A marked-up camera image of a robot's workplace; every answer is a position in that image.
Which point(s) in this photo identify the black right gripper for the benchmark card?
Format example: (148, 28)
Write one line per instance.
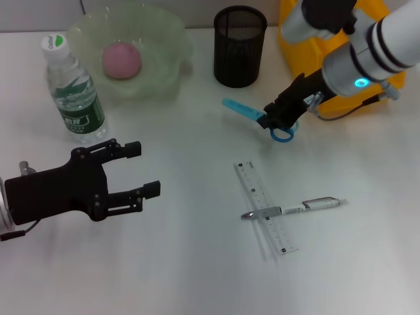
(298, 95)

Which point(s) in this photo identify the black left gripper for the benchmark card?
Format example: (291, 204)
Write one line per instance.
(55, 193)

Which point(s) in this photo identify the blue capped scissors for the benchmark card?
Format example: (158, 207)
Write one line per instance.
(243, 109)

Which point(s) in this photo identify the clear plastic ruler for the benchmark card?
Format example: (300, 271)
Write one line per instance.
(259, 197)

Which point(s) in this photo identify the clear green-label water bottle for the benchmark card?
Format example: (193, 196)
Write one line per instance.
(75, 98)

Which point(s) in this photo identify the pink peach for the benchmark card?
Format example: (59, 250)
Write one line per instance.
(122, 60)

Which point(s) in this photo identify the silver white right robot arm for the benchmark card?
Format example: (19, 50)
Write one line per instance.
(377, 49)

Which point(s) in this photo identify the black mesh pen cup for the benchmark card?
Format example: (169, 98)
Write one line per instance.
(239, 49)

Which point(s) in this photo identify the silver white ballpoint pen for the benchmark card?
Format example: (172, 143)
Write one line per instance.
(315, 204)

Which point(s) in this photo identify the translucent green fruit plate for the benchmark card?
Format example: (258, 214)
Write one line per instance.
(157, 49)

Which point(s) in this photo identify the yellow plastic bin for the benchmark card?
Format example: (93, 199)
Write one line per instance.
(302, 55)

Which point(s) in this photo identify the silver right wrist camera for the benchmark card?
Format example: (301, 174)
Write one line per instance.
(315, 16)

